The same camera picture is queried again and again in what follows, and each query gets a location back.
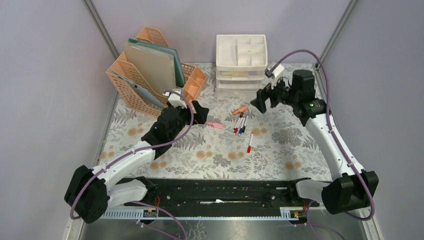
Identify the left aluminium frame post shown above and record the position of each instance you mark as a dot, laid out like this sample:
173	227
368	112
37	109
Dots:
91	8

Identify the orange plastic file organizer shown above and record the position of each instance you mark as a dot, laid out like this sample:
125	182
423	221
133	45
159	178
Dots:
195	79

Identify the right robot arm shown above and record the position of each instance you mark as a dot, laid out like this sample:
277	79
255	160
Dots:
352	187

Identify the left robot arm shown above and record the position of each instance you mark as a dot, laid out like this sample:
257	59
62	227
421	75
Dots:
92	191

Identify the black cap whiteboard marker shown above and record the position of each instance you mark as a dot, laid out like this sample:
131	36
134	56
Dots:
240	117

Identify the red cap whiteboard marker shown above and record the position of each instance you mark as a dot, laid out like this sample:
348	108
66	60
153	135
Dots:
235	131

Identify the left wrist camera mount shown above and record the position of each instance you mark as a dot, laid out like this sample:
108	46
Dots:
176	100

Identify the pink highlighter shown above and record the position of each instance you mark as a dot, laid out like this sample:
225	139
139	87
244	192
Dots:
214	124

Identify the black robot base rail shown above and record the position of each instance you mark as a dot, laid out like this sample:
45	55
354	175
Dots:
219	198

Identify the right aluminium frame post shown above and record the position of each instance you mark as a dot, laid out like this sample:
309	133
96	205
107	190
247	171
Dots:
335	34

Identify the beige file folder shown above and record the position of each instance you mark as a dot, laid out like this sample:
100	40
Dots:
157	67

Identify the white plastic drawer unit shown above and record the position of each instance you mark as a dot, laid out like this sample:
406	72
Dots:
241	60

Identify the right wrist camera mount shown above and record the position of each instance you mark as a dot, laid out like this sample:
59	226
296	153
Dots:
274	72

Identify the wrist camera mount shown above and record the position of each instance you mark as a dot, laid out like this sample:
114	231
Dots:
176	100
274	72

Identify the teal file folder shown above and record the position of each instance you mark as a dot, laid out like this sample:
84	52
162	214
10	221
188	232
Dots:
179	73

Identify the light blue clipboard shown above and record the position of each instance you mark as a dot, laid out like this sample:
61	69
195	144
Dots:
147	97

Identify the aluminium frame post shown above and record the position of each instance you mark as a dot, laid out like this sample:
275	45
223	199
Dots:
91	8
335	34

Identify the orange highlighter centre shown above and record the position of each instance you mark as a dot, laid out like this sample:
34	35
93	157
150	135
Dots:
240	110

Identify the blue cap whiteboard marker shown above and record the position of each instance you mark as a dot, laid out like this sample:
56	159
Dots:
241	126

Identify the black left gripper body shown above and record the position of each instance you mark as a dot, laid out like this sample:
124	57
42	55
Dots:
184	119

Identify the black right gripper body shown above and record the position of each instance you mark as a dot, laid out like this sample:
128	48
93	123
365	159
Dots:
281	94

